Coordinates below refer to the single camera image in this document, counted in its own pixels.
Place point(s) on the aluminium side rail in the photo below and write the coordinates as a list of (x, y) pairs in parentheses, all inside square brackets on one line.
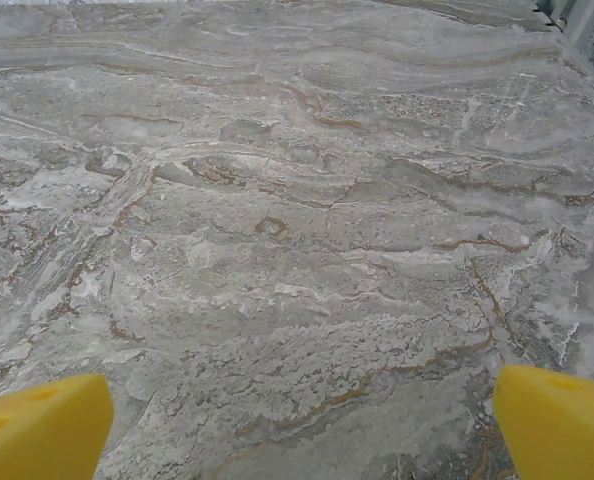
[(574, 25)]

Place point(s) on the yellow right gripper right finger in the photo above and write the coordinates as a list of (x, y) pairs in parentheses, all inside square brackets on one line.
[(562, 430)]

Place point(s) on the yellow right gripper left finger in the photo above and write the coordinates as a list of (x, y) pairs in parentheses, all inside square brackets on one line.
[(42, 430)]

